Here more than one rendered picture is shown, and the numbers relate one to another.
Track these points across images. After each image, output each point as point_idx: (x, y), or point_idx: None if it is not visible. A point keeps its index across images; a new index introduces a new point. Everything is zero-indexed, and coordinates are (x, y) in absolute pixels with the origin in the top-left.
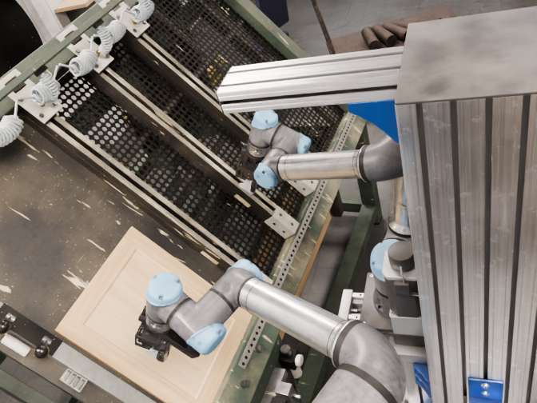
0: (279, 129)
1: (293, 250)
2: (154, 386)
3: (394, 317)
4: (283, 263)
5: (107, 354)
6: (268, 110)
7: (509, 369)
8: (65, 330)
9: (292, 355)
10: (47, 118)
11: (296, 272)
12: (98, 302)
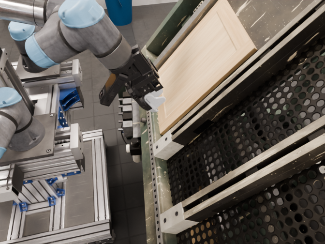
0: (59, 19)
1: (155, 203)
2: (174, 53)
3: None
4: (157, 182)
5: (198, 26)
6: (70, 6)
7: None
8: (219, 1)
9: (130, 144)
10: None
11: (148, 190)
12: (221, 20)
